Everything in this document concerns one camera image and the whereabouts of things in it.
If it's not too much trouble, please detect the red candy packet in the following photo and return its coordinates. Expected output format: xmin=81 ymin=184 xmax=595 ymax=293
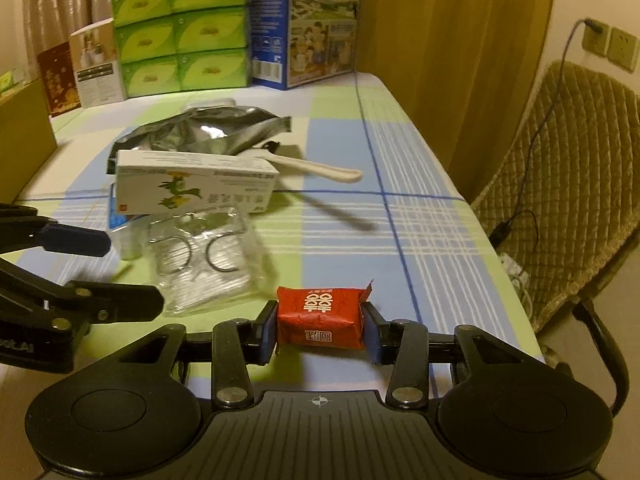
xmin=277 ymin=283 xmax=372 ymax=350

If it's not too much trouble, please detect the clear plastic blister pack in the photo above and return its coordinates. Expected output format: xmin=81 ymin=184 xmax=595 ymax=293
xmin=145 ymin=206 xmax=266 ymax=316

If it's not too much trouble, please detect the open brown cardboard box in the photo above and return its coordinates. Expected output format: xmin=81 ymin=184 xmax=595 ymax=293
xmin=0 ymin=79 xmax=58 ymax=204

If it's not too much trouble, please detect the white bird medicine box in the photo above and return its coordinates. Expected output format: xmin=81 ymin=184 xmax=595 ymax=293
xmin=115 ymin=150 xmax=279 ymax=214

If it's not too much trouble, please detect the dark red gift box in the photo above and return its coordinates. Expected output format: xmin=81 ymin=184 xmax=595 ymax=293
xmin=37 ymin=42 xmax=80 ymax=117

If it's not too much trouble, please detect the white product box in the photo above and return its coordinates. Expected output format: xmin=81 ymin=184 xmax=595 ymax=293
xmin=68 ymin=18 xmax=126 ymax=108

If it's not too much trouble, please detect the silver foil pouch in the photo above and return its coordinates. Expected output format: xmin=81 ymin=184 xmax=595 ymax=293
xmin=106 ymin=104 xmax=292 ymax=174

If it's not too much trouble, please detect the green tissue multipack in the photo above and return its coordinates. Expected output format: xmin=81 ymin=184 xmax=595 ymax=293
xmin=111 ymin=0 xmax=250 ymax=98

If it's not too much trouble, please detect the ochre curtain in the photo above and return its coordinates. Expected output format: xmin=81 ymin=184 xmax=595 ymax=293
xmin=356 ymin=0 xmax=552 ymax=200

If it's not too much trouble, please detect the blue milk carton box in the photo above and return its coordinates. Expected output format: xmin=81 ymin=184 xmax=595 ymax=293
xmin=250 ymin=0 xmax=360 ymax=90

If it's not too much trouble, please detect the black power cable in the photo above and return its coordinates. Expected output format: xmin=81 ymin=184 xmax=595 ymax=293
xmin=488 ymin=18 xmax=606 ymax=248

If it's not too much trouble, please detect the wall power socket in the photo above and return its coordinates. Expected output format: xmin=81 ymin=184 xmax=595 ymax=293
xmin=582 ymin=18 xmax=639 ymax=73

